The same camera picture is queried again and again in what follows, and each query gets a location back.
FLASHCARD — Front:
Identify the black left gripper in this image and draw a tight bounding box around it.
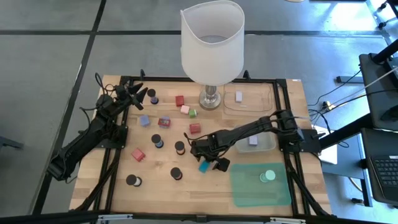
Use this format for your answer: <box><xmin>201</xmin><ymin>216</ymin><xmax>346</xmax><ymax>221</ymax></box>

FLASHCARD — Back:
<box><xmin>115</xmin><ymin>82</ymin><xmax>149</xmax><ymax>111</ymax></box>

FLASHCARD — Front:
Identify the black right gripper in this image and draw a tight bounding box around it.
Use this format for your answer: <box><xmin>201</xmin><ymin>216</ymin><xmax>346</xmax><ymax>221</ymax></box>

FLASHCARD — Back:
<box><xmin>191</xmin><ymin>133</ymin><xmax>231</xmax><ymax>172</ymax></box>

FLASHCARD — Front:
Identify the teal cube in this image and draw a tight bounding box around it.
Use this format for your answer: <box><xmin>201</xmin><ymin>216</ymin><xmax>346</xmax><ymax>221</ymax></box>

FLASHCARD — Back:
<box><xmin>198</xmin><ymin>159</ymin><xmax>213</xmax><ymax>174</ymax></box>

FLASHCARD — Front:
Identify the dark blue sand hourglass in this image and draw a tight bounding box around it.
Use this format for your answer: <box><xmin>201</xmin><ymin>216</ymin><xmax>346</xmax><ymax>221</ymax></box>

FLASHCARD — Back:
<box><xmin>146</xmin><ymin>88</ymin><xmax>159</xmax><ymax>105</ymax></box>

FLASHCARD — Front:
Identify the orange sand hourglass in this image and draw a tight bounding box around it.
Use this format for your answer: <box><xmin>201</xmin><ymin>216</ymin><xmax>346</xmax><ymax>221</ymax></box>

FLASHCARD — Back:
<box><xmin>174</xmin><ymin>141</ymin><xmax>186</xmax><ymax>156</ymax></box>

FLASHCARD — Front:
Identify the light blue sand hourglass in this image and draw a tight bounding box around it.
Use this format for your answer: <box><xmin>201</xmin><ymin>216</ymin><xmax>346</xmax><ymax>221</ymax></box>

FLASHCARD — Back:
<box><xmin>150</xmin><ymin>134</ymin><xmax>165</xmax><ymax>149</ymax></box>

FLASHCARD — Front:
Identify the red digital clock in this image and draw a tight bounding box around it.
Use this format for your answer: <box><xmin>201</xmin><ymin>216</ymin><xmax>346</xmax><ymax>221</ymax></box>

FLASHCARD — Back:
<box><xmin>131</xmin><ymin>147</ymin><xmax>147</xmax><ymax>163</ymax></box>

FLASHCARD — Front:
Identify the white sand hourglass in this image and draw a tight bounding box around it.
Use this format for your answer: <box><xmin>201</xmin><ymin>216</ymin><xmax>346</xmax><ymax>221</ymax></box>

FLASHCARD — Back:
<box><xmin>125</xmin><ymin>174</ymin><xmax>142</xmax><ymax>187</ymax></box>

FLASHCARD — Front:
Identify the black office chair base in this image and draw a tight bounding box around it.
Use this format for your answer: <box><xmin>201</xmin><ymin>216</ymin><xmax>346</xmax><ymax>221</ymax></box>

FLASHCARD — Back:
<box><xmin>376</xmin><ymin>0</ymin><xmax>398</xmax><ymax>30</ymax></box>

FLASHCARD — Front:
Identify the teal translucent plastic bin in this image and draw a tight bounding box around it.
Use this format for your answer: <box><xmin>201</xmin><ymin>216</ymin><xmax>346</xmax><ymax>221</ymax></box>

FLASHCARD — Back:
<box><xmin>229</xmin><ymin>162</ymin><xmax>292</xmax><ymax>208</ymax></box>

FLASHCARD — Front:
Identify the light gray plastic bin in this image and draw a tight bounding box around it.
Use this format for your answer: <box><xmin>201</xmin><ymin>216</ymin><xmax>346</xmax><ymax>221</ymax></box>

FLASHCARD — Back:
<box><xmin>234</xmin><ymin>125</ymin><xmax>277</xmax><ymax>154</ymax></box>

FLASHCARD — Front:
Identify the table lamp white shade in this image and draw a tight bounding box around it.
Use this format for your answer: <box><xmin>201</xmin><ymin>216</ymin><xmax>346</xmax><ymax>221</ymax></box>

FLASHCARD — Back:
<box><xmin>180</xmin><ymin>0</ymin><xmax>246</xmax><ymax>111</ymax></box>

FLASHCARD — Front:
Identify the clear plastic tray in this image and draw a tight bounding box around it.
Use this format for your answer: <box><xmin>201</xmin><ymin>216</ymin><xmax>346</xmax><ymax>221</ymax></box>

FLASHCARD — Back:
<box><xmin>223</xmin><ymin>82</ymin><xmax>275</xmax><ymax>118</ymax></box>

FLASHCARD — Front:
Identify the white paper sheet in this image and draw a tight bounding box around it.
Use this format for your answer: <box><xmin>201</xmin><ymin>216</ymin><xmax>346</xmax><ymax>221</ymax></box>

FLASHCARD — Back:
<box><xmin>317</xmin><ymin>143</ymin><xmax>338</xmax><ymax>166</ymax></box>

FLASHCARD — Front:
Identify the dark gray furniture foot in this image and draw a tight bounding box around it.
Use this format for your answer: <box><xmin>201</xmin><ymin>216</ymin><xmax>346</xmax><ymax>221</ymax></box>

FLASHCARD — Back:
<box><xmin>0</xmin><ymin>136</ymin><xmax>24</xmax><ymax>151</ymax></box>

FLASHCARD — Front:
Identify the black diagonal rig strut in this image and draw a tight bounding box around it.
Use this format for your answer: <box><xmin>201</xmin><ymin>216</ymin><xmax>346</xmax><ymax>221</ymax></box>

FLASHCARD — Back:
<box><xmin>319</xmin><ymin>112</ymin><xmax>374</xmax><ymax>149</ymax></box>

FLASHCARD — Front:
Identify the black front crossbar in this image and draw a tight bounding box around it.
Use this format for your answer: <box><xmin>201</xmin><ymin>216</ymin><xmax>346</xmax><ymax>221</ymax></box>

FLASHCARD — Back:
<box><xmin>0</xmin><ymin>210</ymin><xmax>398</xmax><ymax>224</ymax></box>

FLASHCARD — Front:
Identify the gray desk foot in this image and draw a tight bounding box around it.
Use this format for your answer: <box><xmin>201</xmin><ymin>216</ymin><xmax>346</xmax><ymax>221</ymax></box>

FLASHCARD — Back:
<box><xmin>335</xmin><ymin>75</ymin><xmax>363</xmax><ymax>84</ymax></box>

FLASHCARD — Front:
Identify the black laptop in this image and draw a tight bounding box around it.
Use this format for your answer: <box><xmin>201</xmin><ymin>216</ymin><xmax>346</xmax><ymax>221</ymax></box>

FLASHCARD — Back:
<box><xmin>361</xmin><ymin>126</ymin><xmax>398</xmax><ymax>207</ymax></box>

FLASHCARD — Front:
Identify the black side desk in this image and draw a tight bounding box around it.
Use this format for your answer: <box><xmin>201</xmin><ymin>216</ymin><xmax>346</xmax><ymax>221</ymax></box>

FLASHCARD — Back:
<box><xmin>358</xmin><ymin>39</ymin><xmax>398</xmax><ymax>131</ymax></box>

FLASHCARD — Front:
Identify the black computer mouse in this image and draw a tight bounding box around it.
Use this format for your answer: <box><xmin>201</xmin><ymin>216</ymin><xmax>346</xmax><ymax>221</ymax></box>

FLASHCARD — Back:
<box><xmin>379</xmin><ymin>105</ymin><xmax>398</xmax><ymax>123</ymax></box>

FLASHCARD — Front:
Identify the black aluminium table frame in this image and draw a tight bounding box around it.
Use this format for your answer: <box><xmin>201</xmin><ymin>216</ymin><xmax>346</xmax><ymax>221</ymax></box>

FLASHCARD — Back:
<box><xmin>70</xmin><ymin>68</ymin><xmax>332</xmax><ymax>218</ymax></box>

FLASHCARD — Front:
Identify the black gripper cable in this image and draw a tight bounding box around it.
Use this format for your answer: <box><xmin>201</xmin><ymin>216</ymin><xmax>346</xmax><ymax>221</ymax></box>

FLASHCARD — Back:
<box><xmin>183</xmin><ymin>132</ymin><xmax>195</xmax><ymax>149</ymax></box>

